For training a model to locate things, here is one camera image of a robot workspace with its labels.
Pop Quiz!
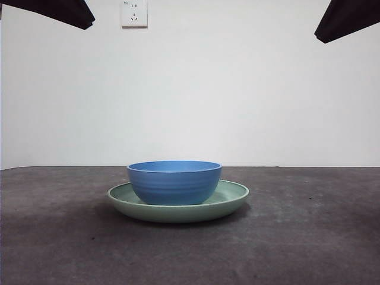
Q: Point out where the blue ribbed bowl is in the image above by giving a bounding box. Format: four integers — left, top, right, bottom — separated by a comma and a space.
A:
126, 160, 223, 205

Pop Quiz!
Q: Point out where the pale green plate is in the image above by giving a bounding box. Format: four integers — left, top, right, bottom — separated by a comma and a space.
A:
107, 179, 251, 224

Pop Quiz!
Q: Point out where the dark grey table mat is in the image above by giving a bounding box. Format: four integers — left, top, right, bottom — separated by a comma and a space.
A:
0, 165, 380, 285

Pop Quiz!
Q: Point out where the white wall socket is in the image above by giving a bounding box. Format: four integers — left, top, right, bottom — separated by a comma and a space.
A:
121, 0, 148, 29

